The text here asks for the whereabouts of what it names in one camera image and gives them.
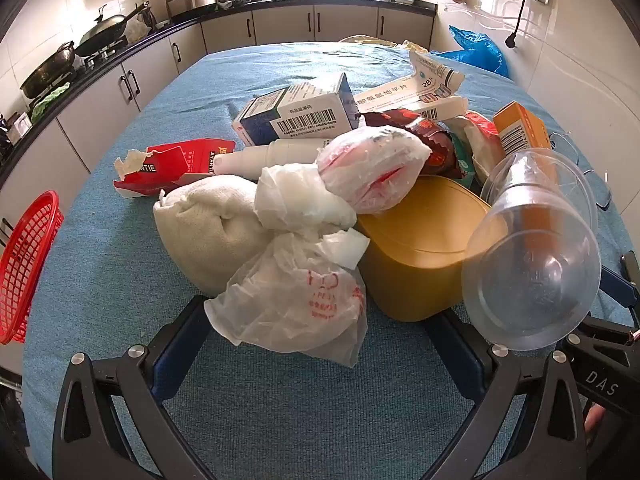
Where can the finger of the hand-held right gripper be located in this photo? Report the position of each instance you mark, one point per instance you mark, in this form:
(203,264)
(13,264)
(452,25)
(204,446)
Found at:
(611,285)

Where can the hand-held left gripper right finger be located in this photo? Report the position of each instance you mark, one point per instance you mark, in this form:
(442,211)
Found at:
(462,375)

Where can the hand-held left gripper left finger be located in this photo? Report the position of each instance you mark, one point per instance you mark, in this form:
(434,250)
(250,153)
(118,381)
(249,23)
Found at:
(172,360)

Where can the yellow plastic box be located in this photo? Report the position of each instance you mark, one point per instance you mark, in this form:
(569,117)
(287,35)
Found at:
(415,260)

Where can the white red-print plastic bag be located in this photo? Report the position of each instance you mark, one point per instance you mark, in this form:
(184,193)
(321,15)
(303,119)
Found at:
(290,305)

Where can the red plastic basket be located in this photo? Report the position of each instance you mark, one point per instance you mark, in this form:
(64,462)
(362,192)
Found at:
(25,270)

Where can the cream striped red wrapper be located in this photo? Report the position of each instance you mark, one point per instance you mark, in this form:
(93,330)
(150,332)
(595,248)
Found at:
(487,145)

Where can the teal tissue packet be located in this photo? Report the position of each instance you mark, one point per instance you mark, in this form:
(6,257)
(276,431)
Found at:
(462,165)

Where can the red torn carton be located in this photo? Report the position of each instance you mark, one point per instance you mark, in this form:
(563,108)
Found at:
(180,160)

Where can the person's right hand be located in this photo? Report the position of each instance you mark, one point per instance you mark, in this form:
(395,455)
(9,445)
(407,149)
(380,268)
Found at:
(594,419)

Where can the clear plastic cup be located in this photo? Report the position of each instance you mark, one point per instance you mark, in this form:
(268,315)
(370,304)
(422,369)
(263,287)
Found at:
(565,180)
(530,280)

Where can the cream folded towel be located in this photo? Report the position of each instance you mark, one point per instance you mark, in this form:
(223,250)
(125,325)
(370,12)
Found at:
(200,230)

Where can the orange cardboard box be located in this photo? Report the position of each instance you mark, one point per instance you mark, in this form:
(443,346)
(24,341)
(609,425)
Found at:
(520,125)

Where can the white crumpled plastic bag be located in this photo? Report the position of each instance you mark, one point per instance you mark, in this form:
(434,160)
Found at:
(295,200)

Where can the white plastic bottle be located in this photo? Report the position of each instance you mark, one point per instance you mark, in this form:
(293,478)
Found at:
(270,157)

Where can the clear red-striped plastic bag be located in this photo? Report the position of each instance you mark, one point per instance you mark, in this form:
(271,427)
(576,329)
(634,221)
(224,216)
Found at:
(370,170)

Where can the brown snack wrapper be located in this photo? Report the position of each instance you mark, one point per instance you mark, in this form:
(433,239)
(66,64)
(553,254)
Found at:
(430,145)

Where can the blue plastic bag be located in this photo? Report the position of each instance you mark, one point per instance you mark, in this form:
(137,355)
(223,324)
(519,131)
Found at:
(480,50)

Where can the blue white medicine box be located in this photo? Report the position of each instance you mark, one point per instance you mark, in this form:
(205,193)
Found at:
(300,110)

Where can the white torn medicine box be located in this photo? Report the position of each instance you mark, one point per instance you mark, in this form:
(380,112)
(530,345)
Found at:
(400,95)

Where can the green cloth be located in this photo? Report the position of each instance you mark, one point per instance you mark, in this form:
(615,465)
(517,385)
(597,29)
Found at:
(50,100)

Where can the black gas stove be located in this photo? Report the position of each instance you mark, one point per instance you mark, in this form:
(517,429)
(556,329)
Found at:
(102,52)

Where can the black wok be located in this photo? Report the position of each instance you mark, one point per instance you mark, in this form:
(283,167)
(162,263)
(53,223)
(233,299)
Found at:
(47,70)

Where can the steel wok with lid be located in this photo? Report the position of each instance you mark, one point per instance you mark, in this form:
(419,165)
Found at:
(107,27)

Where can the yellow plastic bag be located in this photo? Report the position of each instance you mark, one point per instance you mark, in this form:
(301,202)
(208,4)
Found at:
(370,40)

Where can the white kitchen base cabinets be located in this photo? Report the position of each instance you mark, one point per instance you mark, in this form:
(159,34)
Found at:
(280,25)

